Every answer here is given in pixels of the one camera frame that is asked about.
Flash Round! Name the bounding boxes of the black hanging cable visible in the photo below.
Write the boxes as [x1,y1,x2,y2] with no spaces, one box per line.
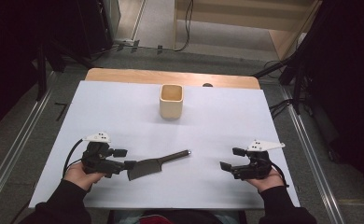
[174,0,194,52]

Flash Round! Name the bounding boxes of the light wooden shelf unit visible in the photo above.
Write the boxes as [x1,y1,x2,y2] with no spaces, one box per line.
[173,0,324,62]

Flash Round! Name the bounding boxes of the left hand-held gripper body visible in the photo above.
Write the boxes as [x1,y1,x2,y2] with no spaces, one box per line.
[81,132,126,179]

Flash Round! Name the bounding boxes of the hand-held gripper black cable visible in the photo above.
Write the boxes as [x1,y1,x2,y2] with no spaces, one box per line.
[270,161,290,189]
[63,138,85,179]

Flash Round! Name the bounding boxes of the black floor cables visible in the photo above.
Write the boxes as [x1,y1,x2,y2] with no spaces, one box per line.
[268,98,297,121]

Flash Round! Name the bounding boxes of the white board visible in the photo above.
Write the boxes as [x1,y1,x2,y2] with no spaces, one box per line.
[28,79,301,210]

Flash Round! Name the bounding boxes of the left hand-held gripper black cable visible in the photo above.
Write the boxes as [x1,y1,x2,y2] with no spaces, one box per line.
[63,138,85,179]

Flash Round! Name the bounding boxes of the black cabinet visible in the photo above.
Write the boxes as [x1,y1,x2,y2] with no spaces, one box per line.
[76,0,115,60]

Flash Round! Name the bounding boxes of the person's right hand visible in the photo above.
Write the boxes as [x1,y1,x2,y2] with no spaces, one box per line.
[245,167,286,194]

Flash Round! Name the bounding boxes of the dark kitchen cleaver knife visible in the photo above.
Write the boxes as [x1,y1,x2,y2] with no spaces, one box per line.
[127,149,192,182]

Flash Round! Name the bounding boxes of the metal floor rail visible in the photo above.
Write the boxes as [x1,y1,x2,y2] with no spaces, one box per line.
[278,83,346,224]
[0,70,59,217]

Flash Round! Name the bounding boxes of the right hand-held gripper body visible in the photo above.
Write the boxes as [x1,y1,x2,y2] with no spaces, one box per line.
[231,139,286,181]

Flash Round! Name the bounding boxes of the person's left hand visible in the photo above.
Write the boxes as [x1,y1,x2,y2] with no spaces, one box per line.
[63,161,107,191]

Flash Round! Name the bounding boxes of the wooden table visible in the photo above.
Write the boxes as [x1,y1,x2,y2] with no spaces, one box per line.
[85,67,261,91]

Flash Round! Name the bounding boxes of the right hand-held gripper black cable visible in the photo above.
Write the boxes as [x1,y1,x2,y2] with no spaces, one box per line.
[270,161,290,189]

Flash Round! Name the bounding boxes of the black metal stand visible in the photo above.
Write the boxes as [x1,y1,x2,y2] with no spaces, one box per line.
[252,31,310,116]

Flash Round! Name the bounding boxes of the beige square cup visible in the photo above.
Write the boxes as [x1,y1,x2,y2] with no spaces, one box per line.
[159,83,184,120]

